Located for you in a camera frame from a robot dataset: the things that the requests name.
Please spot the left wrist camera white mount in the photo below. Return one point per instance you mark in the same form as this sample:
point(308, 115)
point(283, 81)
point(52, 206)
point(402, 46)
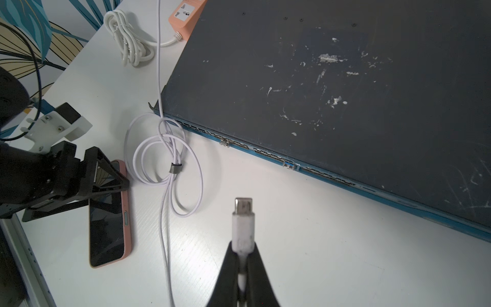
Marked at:
point(63, 122)

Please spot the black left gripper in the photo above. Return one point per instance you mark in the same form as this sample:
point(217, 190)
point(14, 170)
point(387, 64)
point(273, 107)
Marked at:
point(55, 182)

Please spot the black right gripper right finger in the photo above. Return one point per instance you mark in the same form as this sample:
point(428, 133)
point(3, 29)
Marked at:
point(258, 289)

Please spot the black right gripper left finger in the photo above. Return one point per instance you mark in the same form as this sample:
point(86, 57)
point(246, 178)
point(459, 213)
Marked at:
point(226, 289)

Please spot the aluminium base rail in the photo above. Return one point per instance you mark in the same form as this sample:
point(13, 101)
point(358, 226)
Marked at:
point(34, 283)

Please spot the black phone pink case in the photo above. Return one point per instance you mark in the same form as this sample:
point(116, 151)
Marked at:
point(110, 233)

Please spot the dark grey network switch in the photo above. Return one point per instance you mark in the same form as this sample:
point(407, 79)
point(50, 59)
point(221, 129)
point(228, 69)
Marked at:
point(388, 99)

